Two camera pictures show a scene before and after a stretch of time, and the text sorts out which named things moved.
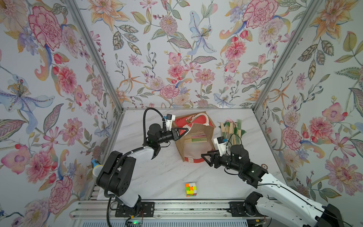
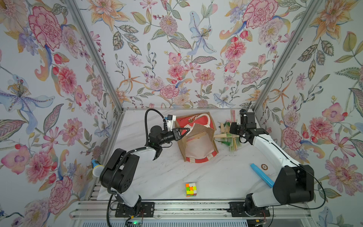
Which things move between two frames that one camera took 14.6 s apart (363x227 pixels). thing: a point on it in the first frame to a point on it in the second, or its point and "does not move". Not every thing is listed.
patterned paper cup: (97, 167) does not move
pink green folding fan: (198, 138) to (233, 116)
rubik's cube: (191, 189) does not move
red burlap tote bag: (199, 139) does not move
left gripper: (175, 135) does not move
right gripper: (217, 157) to (233, 126)
